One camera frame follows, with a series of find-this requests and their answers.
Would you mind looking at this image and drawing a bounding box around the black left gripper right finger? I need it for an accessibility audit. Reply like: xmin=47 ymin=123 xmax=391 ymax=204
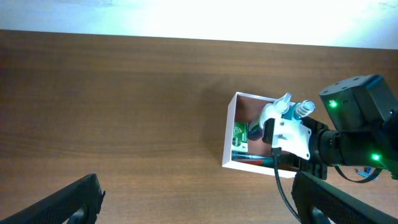
xmin=292 ymin=172 xmax=397 ymax=224

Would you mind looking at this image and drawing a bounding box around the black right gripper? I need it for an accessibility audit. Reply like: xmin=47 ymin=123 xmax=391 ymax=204
xmin=278 ymin=117 xmax=329 ymax=180

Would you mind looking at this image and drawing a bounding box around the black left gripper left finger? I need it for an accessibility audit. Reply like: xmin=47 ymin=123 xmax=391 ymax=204
xmin=1 ymin=174 xmax=105 ymax=224

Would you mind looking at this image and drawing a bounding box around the blue disposable razor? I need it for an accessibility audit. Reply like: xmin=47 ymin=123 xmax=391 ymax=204
xmin=356 ymin=167 xmax=381 ymax=184

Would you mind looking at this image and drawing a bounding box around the green red toothpaste tube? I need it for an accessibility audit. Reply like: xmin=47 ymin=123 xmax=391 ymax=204
xmin=231 ymin=153 xmax=274 ymax=167

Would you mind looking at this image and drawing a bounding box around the clear spray bottle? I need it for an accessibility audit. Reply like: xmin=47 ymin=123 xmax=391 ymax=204
xmin=248 ymin=93 xmax=292 ymax=141

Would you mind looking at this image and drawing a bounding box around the green soap box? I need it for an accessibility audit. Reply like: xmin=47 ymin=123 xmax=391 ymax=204
xmin=231 ymin=122 xmax=248 ymax=153

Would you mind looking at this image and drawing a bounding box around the teal mouthwash bottle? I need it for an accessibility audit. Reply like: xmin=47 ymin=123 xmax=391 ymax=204
xmin=282 ymin=100 xmax=316 ymax=122

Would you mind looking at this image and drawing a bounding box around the white cardboard box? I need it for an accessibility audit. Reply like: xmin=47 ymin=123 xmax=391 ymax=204
xmin=221 ymin=91 xmax=299 ymax=179

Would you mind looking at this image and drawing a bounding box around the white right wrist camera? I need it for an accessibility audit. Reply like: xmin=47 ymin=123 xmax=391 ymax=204
xmin=262 ymin=118 xmax=312 ymax=160

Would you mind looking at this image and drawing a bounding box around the black right camera cable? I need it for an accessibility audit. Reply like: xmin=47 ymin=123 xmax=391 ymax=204
xmin=271 ymin=146 xmax=302 ymax=222

